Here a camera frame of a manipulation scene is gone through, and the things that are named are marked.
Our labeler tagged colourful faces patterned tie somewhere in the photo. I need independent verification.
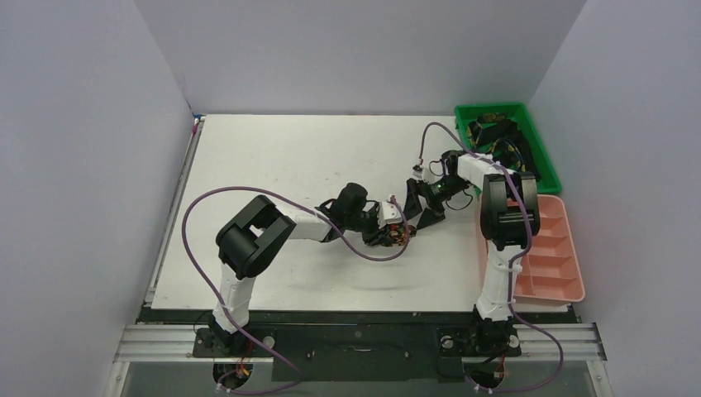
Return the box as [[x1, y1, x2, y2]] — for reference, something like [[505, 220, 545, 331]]
[[380, 223, 416, 246]]

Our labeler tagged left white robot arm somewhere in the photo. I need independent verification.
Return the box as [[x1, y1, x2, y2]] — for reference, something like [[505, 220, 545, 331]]
[[208, 183, 417, 356]]

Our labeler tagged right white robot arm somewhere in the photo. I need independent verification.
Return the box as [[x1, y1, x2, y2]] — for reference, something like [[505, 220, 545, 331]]
[[404, 151, 540, 356]]

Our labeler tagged black yellow patterned tie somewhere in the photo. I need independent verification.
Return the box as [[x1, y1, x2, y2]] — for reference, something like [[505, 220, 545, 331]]
[[467, 112, 541, 181]]

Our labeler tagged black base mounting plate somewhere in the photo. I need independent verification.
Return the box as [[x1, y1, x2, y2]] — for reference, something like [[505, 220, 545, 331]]
[[137, 307, 577, 388]]

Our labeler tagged green plastic bin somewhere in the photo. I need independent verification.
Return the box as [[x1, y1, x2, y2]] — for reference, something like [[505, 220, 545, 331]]
[[455, 103, 562, 194]]

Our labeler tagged pink divided tray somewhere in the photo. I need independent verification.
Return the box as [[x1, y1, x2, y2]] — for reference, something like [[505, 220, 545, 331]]
[[514, 194, 585, 307]]

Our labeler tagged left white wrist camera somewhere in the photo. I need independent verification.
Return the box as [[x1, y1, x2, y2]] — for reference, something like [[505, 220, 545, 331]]
[[378, 199, 403, 228]]

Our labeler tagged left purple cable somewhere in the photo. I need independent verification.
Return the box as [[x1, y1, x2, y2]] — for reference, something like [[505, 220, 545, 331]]
[[180, 186, 412, 395]]

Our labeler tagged purple cable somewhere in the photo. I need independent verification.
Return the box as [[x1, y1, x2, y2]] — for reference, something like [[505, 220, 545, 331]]
[[180, 186, 412, 395], [418, 121, 565, 395]]

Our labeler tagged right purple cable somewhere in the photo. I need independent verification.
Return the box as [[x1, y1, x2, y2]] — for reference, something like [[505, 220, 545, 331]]
[[418, 121, 565, 395]]

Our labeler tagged aluminium rail frame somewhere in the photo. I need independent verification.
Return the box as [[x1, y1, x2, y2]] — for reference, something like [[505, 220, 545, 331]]
[[114, 323, 607, 363]]

